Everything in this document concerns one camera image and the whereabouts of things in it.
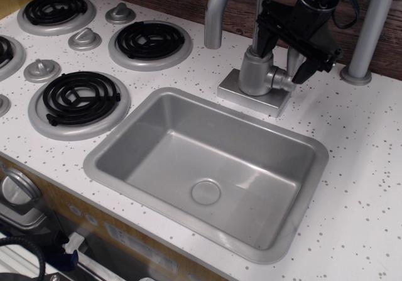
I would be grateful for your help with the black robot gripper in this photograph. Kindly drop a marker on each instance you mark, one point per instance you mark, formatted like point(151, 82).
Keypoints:
point(303, 26)

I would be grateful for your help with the silver faucet lever handle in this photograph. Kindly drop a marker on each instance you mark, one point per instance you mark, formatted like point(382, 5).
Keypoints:
point(294, 62)

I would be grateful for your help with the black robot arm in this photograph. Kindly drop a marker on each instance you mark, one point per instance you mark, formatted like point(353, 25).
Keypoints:
point(304, 27)

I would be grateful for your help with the silver toy faucet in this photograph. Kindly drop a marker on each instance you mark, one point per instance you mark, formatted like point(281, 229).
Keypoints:
point(258, 85)

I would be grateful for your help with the grey support pole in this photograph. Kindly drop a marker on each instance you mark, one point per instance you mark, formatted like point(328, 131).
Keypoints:
point(357, 72)

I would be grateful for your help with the back right stove burner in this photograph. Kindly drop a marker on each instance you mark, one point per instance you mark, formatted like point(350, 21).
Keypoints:
point(148, 46)

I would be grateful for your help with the grey toy sink basin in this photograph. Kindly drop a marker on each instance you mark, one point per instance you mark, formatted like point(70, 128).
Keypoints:
point(241, 182)

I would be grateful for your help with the grey stove knob back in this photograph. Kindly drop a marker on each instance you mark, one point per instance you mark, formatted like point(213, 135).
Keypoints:
point(120, 14)

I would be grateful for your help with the grey stove knob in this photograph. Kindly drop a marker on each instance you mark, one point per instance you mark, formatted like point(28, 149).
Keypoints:
point(84, 40)
point(41, 71)
point(120, 14)

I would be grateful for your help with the grey stove knob middle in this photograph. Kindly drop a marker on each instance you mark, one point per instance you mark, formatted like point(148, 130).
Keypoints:
point(84, 40)

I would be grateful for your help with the front right stove burner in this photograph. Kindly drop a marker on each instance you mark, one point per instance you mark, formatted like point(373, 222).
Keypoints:
point(79, 106)

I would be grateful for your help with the back left stove burner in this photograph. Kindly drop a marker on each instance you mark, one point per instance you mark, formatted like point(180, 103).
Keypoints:
point(55, 17)

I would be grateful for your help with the grey stove knob front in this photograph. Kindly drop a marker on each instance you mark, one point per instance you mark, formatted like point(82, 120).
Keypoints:
point(41, 71)

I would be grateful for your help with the left edge stove burner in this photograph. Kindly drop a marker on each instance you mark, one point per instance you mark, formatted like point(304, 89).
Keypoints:
point(12, 56)

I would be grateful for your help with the blue clamp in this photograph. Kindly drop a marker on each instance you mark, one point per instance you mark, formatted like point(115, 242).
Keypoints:
point(69, 261)

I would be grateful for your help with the silver oven dial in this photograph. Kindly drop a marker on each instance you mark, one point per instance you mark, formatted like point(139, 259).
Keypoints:
point(18, 191)

